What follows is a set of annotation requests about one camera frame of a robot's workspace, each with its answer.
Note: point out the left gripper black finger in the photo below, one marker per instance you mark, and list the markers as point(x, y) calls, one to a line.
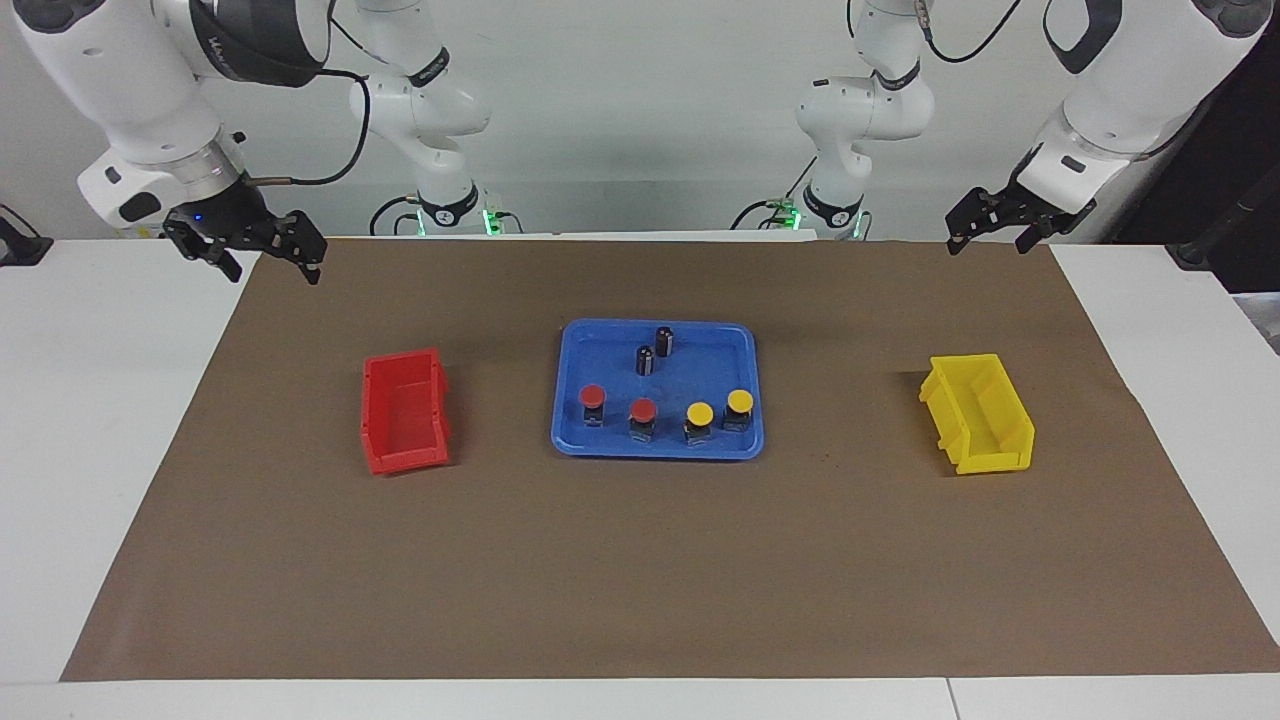
point(975, 215)
point(1035, 230)

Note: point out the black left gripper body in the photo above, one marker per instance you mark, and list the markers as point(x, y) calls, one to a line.
point(1030, 210)

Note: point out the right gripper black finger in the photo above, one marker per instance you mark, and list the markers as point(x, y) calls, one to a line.
point(205, 250)
point(300, 240)

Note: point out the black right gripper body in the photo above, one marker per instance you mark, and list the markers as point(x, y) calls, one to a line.
point(225, 215)

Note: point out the yellow push button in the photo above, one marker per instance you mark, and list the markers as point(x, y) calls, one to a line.
point(699, 413)
point(740, 401)

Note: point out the red push button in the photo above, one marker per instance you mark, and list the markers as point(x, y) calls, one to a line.
point(642, 409)
point(593, 395)

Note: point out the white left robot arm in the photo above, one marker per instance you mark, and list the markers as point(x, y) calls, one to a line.
point(1120, 110)

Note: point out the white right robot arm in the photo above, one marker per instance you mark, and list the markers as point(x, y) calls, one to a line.
point(130, 90)

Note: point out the black stand leg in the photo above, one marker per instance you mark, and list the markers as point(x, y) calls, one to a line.
point(1200, 250)

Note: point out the yellow plastic bin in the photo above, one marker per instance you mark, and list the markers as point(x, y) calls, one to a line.
point(985, 415)

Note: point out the red plastic bin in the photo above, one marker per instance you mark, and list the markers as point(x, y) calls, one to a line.
point(405, 410)

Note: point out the blue plastic tray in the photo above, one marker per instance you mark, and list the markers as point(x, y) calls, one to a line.
point(700, 370)

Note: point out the black push button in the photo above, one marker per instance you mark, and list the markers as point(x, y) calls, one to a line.
point(665, 343)
point(646, 362)

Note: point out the brown paper table mat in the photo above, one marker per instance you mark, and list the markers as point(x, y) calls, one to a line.
point(640, 560)

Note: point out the black clamp mount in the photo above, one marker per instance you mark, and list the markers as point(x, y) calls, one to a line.
point(20, 248)

